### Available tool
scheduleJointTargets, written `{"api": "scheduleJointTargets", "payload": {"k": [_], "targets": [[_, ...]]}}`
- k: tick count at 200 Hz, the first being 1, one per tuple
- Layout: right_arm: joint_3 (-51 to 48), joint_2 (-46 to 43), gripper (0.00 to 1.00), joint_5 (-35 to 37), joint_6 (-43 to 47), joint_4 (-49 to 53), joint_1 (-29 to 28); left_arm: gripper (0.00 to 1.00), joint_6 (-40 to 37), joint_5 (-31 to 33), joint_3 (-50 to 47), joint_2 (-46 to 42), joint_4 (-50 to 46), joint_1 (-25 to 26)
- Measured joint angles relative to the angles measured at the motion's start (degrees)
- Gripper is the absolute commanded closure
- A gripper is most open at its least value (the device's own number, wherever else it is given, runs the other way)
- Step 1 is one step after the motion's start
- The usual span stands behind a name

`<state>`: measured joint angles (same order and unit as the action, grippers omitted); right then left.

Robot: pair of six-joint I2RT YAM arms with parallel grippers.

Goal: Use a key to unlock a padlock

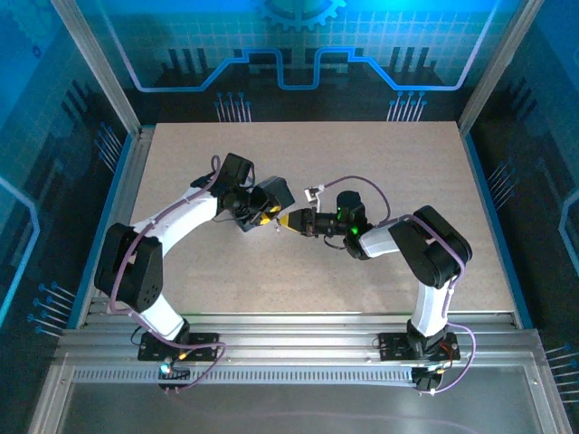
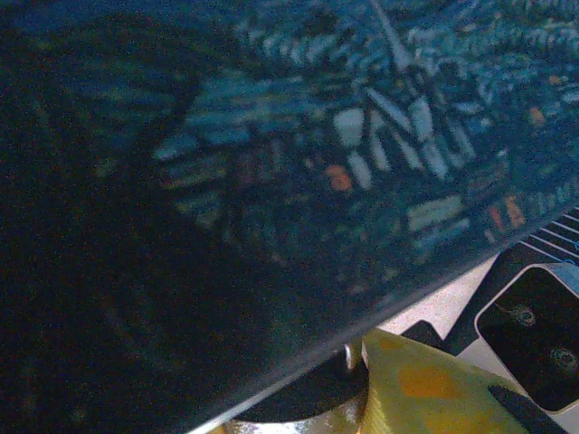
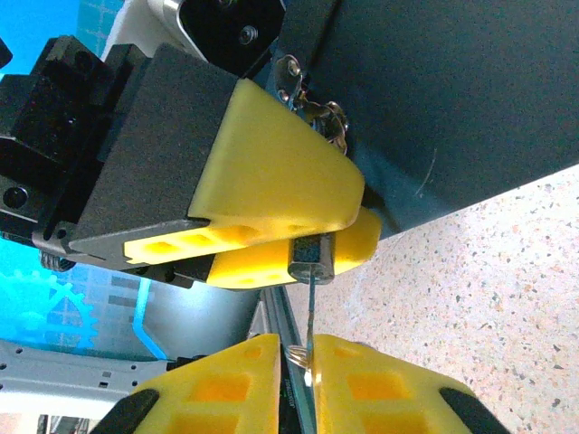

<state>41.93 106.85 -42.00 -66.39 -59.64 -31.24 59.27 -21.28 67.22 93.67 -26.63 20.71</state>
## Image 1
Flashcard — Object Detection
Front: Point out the starry night print lock box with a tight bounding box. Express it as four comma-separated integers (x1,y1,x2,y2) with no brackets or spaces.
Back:
235,175,297,234

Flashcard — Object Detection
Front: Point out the grey metal panel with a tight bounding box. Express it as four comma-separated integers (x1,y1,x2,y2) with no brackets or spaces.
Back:
26,361,572,434

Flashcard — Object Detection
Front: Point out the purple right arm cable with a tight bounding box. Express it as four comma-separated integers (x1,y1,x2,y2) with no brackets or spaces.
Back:
315,175,478,398

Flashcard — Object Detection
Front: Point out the aluminium frame rail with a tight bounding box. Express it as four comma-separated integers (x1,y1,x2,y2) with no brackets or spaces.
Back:
53,312,543,363

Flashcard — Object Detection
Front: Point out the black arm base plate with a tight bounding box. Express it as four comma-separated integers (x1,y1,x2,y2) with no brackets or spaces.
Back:
137,332,221,363
376,332,462,363

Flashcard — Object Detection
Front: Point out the slotted grey cable duct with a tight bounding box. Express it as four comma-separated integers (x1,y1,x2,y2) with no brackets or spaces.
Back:
71,366,418,386

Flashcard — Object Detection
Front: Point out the aluminium corner post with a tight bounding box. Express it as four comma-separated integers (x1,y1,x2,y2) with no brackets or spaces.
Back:
49,0,144,137
456,0,546,136

